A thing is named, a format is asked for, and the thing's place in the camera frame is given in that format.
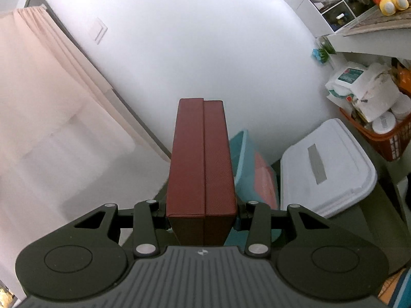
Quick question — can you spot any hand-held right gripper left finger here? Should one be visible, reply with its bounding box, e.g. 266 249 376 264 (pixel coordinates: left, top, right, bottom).
73 200 170 258

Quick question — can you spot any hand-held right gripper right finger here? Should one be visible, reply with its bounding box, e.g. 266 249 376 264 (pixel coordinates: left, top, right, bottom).
236 200 334 259

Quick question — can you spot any teal plastic storage bin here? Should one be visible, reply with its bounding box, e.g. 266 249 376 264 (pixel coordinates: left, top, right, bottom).
224 129 281 247

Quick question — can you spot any dark red box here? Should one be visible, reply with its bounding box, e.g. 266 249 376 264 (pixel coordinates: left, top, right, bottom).
166 98 239 247

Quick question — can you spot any white plastic bin lid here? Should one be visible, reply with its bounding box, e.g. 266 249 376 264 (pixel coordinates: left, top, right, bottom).
280 119 378 219

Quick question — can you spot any dark desktop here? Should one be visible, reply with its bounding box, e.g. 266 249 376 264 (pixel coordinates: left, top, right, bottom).
271 154 411 278

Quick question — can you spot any orange patterned fabric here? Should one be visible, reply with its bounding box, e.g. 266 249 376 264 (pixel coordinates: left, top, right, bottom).
378 268 411 308

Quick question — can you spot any pale pink curtain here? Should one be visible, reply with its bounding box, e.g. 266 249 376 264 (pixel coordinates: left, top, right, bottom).
0 6 171 297

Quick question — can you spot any orange plastic basket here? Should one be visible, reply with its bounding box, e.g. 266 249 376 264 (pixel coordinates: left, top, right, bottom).
340 107 411 163

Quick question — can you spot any white round jar lid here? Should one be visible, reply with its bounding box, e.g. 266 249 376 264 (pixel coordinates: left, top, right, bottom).
390 92 411 121
372 112 398 134

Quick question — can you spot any wet wipes pack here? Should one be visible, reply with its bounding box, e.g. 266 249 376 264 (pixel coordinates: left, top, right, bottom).
325 61 367 99

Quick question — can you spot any white crumpled bag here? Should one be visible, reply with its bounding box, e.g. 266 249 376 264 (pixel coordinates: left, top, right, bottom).
353 62 403 123

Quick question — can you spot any blue green toy plant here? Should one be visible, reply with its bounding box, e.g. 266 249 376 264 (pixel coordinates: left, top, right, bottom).
312 39 337 64

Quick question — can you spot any orange package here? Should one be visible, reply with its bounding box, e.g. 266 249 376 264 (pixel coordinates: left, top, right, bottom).
393 57 411 97

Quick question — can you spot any white desk shelf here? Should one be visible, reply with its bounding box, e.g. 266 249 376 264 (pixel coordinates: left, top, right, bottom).
327 26 411 62

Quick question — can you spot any beige woven mat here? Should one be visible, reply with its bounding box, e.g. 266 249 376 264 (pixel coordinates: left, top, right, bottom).
335 6 411 38

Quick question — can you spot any white wall switch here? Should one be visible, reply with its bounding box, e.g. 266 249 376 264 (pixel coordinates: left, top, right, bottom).
88 17 109 44

